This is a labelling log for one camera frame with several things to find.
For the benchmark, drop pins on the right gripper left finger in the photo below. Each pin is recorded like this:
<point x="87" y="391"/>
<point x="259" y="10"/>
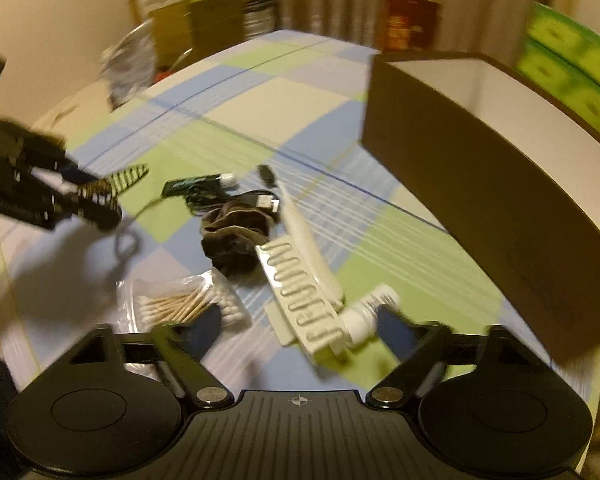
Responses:
<point x="182" y="348"/>

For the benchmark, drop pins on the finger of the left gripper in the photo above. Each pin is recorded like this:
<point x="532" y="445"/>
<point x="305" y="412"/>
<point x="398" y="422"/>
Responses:
<point x="26" y="149"/>
<point x="42" y="206"/>

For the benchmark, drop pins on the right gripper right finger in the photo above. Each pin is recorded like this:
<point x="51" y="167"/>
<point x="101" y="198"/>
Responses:
<point x="419" y="349"/>

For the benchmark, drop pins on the cotton swabs bag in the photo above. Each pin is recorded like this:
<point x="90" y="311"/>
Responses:
<point x="142" y="305"/>

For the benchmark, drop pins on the white pill bottle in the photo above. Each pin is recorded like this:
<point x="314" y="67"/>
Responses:
<point x="360" y="318"/>

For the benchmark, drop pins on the brown velvet scrunchie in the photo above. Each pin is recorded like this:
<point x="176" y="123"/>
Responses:
<point x="230" y="235"/>

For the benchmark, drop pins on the green lip balm tube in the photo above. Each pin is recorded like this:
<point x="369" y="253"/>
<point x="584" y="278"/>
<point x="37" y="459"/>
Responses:
<point x="212" y="182"/>

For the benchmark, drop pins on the white toothbrush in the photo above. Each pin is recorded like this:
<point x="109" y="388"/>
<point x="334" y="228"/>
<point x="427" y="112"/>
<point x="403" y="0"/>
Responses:
<point x="299" y="230"/>

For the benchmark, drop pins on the checkered tablecloth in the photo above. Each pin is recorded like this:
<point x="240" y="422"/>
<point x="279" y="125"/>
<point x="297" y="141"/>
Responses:
<point x="289" y="100"/>

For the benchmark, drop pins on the cardboard boxes pile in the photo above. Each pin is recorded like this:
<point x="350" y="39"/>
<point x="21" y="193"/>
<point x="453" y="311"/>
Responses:
<point x="169" y="35"/>

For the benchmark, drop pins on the brown cardboard box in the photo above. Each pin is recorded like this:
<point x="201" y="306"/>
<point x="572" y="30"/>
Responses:
<point x="509" y="171"/>

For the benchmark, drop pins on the green tissue pack stack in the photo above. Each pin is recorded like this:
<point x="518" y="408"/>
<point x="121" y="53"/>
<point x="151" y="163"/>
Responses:
<point x="563" y="58"/>

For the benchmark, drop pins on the red gift bag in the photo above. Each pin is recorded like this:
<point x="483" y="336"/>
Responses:
<point x="409" y="25"/>

